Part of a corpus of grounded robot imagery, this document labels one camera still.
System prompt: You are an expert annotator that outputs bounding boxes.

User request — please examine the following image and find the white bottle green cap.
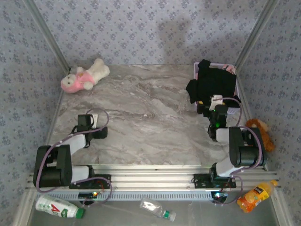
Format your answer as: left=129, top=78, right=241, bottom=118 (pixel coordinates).
left=35, top=194, right=85, bottom=219

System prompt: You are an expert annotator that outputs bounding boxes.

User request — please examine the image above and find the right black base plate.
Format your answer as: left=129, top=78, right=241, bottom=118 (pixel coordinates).
left=193, top=173, right=237, bottom=189

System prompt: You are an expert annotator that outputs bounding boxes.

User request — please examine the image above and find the aluminium frame post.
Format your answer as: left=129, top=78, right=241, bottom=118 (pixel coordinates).
left=23, top=0, right=71, bottom=71
left=235, top=0, right=280, bottom=69

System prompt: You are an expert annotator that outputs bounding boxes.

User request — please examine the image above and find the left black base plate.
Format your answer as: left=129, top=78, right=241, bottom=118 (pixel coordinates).
left=69, top=174, right=111, bottom=190

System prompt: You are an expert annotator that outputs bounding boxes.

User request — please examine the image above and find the orange juice bottle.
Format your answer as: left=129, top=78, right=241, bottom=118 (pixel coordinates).
left=237, top=179, right=278, bottom=214

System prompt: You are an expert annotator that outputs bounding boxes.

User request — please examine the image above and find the lilac plastic basket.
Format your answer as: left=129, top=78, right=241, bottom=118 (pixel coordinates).
left=193, top=61, right=242, bottom=115

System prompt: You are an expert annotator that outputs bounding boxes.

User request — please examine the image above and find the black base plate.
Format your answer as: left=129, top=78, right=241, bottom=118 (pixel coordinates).
left=69, top=174, right=111, bottom=190
left=193, top=173, right=237, bottom=189

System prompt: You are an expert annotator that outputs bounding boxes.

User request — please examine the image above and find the white plush toy pink outfit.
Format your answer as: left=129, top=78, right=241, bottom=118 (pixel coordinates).
left=60, top=58, right=111, bottom=94

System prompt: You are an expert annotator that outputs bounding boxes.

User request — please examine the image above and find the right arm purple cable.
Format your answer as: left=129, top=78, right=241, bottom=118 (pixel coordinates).
left=213, top=97, right=268, bottom=205

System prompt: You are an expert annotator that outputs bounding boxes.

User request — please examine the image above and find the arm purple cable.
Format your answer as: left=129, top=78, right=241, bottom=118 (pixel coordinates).
left=213, top=97, right=268, bottom=205
left=32, top=107, right=113, bottom=208

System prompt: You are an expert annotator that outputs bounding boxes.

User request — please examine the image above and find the clear empty plastic bottle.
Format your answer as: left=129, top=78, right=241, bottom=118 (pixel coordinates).
left=140, top=197, right=176, bottom=222

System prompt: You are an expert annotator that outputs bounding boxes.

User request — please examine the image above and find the brown plush toy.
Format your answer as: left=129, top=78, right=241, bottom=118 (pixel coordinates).
left=246, top=119, right=275, bottom=152

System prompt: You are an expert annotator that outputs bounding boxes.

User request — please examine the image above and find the black garment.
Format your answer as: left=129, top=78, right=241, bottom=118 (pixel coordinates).
left=185, top=59, right=238, bottom=105

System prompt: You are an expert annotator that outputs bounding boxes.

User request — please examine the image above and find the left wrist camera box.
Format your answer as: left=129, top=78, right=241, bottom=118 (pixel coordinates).
left=77, top=114, right=98, bottom=129

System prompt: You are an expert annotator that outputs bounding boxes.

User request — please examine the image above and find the pink patterned garment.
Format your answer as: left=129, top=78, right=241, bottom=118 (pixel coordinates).
left=221, top=64, right=237, bottom=75

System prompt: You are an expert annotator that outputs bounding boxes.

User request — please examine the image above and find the aluminium rail frame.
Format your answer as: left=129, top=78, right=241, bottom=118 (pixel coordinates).
left=25, top=163, right=282, bottom=190

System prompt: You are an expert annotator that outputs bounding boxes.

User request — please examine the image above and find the grey slotted cable duct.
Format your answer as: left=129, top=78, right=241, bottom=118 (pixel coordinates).
left=35, top=190, right=228, bottom=202

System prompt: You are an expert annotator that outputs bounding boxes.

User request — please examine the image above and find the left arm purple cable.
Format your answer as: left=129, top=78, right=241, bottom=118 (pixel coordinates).
left=32, top=107, right=113, bottom=208

